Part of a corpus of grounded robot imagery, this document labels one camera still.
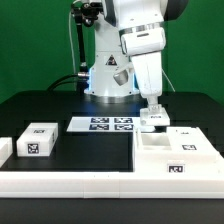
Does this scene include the white marker base sheet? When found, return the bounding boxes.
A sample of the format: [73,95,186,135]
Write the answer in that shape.
[66,116,148,133]

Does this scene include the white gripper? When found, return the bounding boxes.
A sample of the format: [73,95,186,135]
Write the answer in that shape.
[121,27,166,114]

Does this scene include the white cabinet top box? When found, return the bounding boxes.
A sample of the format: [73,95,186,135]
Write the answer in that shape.
[16,123,58,157]

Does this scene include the white U-shaped fence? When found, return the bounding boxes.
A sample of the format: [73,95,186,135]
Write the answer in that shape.
[0,136,224,200]

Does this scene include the white thin cable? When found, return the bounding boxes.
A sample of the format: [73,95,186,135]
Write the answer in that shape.
[161,68,176,93]

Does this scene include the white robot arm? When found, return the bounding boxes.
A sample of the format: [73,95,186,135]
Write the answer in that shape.
[71,0,189,117]

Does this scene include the black cable bundle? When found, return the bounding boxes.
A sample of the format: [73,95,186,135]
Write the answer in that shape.
[46,73,88,92]

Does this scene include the white cabinet body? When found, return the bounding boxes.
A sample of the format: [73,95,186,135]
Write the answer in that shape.
[133,129,224,175]

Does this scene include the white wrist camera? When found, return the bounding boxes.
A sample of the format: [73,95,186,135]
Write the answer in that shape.
[113,63,134,86]

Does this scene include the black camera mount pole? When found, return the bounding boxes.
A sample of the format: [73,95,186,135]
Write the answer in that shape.
[70,1,98,75]

